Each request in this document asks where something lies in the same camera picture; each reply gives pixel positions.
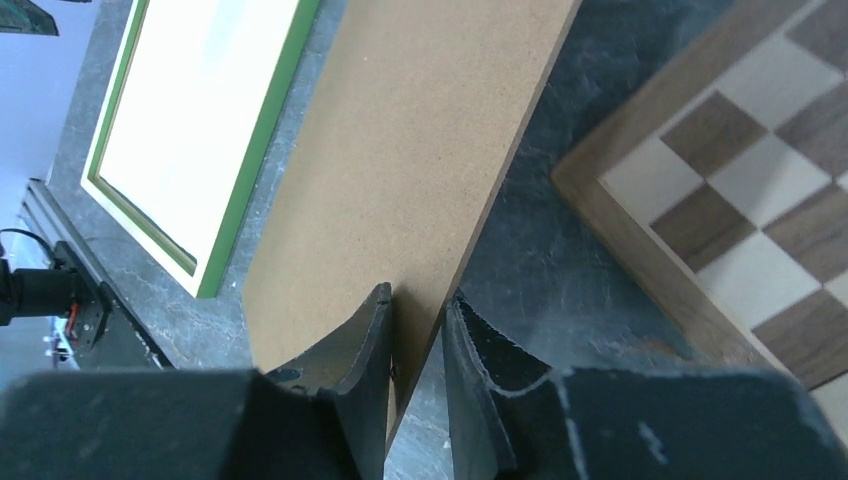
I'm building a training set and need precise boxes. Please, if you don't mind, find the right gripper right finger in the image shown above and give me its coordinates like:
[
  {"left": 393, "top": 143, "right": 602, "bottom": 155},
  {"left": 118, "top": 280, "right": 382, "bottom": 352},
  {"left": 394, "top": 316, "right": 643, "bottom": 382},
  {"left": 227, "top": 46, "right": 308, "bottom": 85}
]
[{"left": 442, "top": 296, "right": 847, "bottom": 479}]

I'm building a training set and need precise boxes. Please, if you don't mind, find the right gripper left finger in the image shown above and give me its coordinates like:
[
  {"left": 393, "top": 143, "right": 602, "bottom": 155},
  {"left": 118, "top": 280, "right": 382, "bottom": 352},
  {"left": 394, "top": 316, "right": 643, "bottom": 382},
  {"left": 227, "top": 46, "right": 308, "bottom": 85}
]
[{"left": 1, "top": 283, "right": 392, "bottom": 479}]

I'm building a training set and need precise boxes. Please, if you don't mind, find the light wooden picture frame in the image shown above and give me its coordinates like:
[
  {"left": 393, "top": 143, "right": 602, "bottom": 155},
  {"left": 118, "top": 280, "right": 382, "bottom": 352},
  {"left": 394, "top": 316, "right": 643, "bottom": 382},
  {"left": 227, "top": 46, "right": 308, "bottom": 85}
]
[{"left": 80, "top": 1, "right": 318, "bottom": 298}]

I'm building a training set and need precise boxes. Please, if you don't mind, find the brown frame backing board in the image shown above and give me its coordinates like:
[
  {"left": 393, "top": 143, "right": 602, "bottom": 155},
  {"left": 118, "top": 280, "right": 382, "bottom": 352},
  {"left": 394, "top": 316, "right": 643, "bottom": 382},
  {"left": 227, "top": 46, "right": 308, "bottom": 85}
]
[{"left": 242, "top": 1, "right": 579, "bottom": 436}]

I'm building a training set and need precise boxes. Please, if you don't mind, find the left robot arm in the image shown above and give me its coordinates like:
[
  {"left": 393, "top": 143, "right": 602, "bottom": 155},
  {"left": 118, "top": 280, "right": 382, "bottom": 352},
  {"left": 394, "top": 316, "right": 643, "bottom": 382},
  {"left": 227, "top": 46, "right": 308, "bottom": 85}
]
[{"left": 1, "top": 228, "right": 113, "bottom": 359}]

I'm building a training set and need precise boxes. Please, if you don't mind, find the wooden chessboard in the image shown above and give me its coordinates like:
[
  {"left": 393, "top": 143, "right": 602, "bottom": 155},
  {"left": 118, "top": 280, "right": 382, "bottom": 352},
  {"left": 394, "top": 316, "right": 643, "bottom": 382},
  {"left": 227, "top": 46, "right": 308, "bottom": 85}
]
[{"left": 551, "top": 0, "right": 848, "bottom": 392}]

